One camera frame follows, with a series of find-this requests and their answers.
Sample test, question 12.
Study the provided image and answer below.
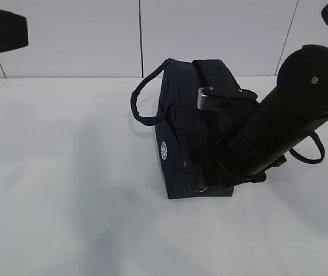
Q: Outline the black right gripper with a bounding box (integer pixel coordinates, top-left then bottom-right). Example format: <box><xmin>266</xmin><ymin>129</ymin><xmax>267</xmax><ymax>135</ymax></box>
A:
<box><xmin>192</xmin><ymin>143</ymin><xmax>287</xmax><ymax>190</ymax></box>

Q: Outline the navy blue lunch bag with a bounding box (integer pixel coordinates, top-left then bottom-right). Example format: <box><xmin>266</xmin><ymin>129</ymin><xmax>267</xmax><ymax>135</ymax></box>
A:
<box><xmin>130</xmin><ymin>58</ymin><xmax>325</xmax><ymax>200</ymax></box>

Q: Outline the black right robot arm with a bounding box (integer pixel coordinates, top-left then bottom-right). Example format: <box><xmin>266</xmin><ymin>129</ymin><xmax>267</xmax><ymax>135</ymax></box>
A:
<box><xmin>191</xmin><ymin>45</ymin><xmax>328</xmax><ymax>187</ymax></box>

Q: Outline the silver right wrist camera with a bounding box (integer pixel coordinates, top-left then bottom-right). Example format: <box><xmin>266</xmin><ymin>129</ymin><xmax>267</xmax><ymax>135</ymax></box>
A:
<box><xmin>196</xmin><ymin>87</ymin><xmax>258</xmax><ymax>111</ymax></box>

